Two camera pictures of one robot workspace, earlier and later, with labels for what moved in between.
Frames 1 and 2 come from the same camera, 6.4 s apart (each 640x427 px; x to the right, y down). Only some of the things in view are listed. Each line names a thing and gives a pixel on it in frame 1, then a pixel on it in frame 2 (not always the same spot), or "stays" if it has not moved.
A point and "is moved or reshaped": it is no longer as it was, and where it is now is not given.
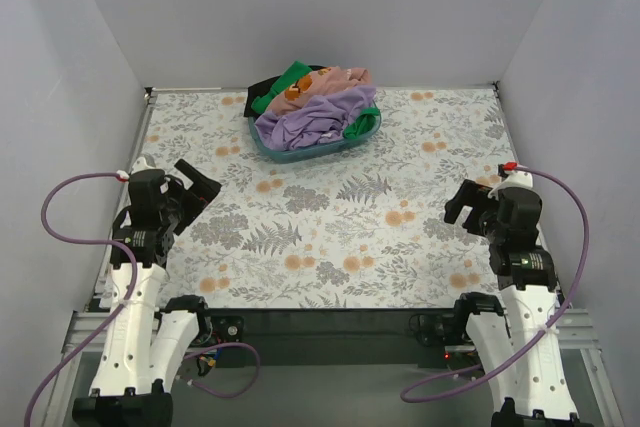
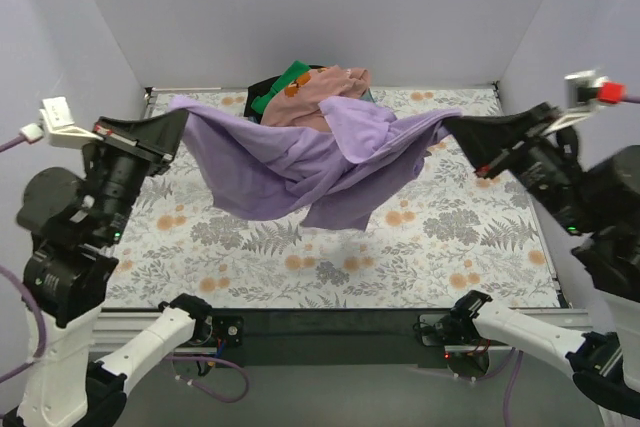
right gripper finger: (470, 194) → (483, 139)
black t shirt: (255, 91) stays
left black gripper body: (189, 192) → (133, 145)
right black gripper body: (470, 206) → (513, 145)
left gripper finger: (187, 170) → (160, 135)
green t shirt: (296, 71) stays
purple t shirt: (316, 120) is moved or reshaped
